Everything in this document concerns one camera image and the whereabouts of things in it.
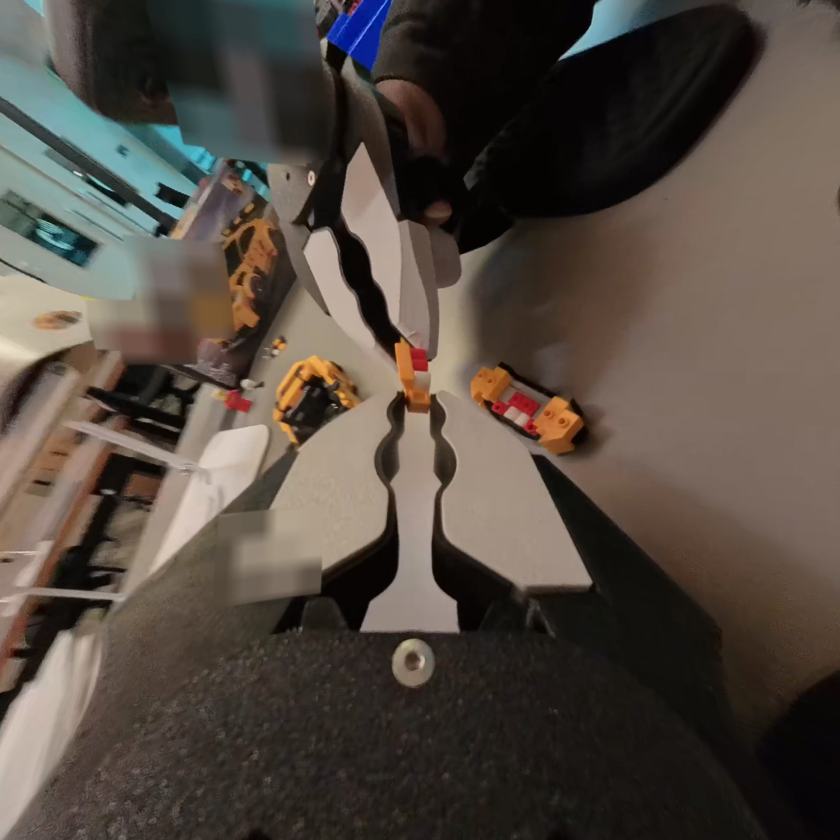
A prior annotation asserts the orange red grey lego assembly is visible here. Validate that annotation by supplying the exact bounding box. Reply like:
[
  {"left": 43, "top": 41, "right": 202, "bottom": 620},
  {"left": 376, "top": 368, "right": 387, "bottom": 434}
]
[{"left": 469, "top": 363, "right": 589, "bottom": 458}]

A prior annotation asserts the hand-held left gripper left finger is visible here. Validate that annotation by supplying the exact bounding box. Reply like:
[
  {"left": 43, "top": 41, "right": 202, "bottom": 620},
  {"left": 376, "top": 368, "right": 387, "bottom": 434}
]
[{"left": 269, "top": 392, "right": 400, "bottom": 585}]

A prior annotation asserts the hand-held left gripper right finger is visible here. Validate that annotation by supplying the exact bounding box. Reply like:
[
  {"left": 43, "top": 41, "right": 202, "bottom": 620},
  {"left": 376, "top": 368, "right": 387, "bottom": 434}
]
[{"left": 434, "top": 390, "right": 594, "bottom": 594}]

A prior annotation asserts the yellow lego car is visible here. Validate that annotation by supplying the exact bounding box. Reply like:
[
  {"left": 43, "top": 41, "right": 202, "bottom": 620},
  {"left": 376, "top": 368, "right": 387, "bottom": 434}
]
[{"left": 271, "top": 356, "right": 363, "bottom": 448}]

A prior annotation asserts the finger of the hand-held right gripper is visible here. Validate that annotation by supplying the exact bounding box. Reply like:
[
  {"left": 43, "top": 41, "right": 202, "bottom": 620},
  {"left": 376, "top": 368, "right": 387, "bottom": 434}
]
[
  {"left": 339, "top": 142, "right": 441, "bottom": 355},
  {"left": 300, "top": 226, "right": 395, "bottom": 353}
]

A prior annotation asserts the blue plastic bin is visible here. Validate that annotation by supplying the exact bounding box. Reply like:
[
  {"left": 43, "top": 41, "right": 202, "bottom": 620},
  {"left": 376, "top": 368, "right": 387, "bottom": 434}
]
[{"left": 326, "top": 0, "right": 395, "bottom": 69}]

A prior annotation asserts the lego set box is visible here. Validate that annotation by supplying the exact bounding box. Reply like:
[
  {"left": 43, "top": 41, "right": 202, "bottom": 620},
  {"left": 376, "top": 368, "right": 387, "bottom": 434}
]
[{"left": 168, "top": 158, "right": 287, "bottom": 371}]

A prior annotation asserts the orange arch lego piece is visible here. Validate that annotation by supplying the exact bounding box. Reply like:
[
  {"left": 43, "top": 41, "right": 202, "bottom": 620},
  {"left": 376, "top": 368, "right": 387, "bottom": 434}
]
[{"left": 393, "top": 338, "right": 433, "bottom": 413}]

